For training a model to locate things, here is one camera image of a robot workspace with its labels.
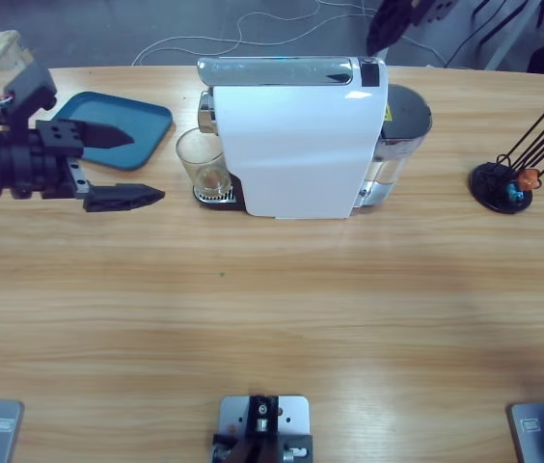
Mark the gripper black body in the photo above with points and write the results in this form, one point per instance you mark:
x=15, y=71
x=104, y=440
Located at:
x=431, y=8
x=26, y=164

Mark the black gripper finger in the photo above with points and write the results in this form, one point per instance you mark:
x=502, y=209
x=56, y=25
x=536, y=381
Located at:
x=122, y=197
x=105, y=137
x=390, y=21

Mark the clear glass cup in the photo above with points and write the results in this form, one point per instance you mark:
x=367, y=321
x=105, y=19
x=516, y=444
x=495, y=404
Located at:
x=199, y=154

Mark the silver coffee machine lever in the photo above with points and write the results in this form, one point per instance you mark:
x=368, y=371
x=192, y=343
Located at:
x=272, y=70

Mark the white capsule coffee machine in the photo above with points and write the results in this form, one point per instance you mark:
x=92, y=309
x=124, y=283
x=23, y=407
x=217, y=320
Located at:
x=296, y=144

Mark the orange coffee capsule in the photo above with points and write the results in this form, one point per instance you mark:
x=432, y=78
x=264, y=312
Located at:
x=527, y=179

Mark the small blue coffee capsule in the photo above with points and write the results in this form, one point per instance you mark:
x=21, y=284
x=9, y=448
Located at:
x=514, y=192

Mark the teal plastic tray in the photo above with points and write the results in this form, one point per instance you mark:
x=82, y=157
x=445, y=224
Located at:
x=146, y=120

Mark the clear water tank black lid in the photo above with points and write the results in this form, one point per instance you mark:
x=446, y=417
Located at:
x=407, y=116

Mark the metal drip tray grille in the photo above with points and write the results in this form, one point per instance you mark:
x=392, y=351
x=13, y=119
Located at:
x=227, y=197

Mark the black capsule holder with rods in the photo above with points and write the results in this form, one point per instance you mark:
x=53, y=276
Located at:
x=484, y=185

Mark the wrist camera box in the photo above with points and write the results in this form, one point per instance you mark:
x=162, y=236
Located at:
x=31, y=87

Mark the white slanted frame leg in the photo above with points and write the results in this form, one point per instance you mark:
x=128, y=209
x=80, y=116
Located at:
x=508, y=38

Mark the centre metal mount base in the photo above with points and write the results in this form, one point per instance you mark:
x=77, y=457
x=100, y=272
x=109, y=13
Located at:
x=296, y=415

